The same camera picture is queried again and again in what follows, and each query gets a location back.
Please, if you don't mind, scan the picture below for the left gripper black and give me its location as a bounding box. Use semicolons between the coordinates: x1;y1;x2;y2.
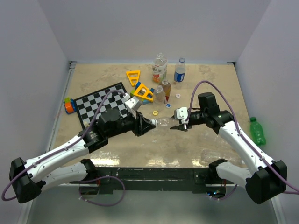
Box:
107;107;155;138

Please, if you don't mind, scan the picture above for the clear plastic bottle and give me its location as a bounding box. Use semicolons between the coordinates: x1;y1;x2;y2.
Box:
157;117;179;129

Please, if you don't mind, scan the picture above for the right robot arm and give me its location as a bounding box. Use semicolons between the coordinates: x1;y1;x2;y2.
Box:
173;92;287;204

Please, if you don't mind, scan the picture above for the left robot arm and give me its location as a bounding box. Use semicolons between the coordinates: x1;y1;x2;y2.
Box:
9;109;158;203

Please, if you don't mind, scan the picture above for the clear empty bottle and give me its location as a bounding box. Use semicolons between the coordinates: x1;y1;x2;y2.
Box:
153;85;166;104

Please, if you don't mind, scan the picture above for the amber tea bottle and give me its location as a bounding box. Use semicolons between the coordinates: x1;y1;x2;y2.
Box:
162;79;171;102

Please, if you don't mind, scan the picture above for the blue label water bottle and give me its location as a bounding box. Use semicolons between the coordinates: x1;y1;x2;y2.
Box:
174;57;185;83

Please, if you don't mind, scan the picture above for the fruit tea bottle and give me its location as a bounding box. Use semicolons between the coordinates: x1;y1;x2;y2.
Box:
152;53;168;83

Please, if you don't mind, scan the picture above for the green soda bottle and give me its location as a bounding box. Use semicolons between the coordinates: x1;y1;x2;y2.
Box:
249;117;266;146

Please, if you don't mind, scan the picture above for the green toy block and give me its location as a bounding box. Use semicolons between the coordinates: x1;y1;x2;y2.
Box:
130;89;135;98

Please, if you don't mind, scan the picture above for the black white chessboard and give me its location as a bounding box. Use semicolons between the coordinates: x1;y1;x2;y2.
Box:
73;82;136;128

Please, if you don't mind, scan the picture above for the colourful toy block car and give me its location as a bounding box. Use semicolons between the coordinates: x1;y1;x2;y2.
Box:
64;98;76;114

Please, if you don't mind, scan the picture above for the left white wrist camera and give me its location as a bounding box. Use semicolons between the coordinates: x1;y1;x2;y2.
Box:
124;93;142;112

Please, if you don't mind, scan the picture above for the yellow triangle frame near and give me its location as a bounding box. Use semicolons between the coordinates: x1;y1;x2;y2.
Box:
133;84;154;102

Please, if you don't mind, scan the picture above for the yellow triangle frame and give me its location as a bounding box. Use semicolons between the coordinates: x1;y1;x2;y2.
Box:
126;70;141;87
133;84;154;102

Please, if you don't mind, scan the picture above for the yellow triangle frame far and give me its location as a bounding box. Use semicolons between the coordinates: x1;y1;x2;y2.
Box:
126;70;141;87

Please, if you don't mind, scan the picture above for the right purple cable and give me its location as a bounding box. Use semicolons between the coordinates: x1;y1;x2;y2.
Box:
188;80;299;196

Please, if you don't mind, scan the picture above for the purple cable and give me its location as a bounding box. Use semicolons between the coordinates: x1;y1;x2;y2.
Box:
188;80;299;196
1;90;128;202

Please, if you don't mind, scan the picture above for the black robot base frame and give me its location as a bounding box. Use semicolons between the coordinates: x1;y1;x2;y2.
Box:
73;167;223;194

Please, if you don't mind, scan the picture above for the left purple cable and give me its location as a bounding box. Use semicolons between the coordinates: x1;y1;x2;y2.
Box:
1;90;128;202

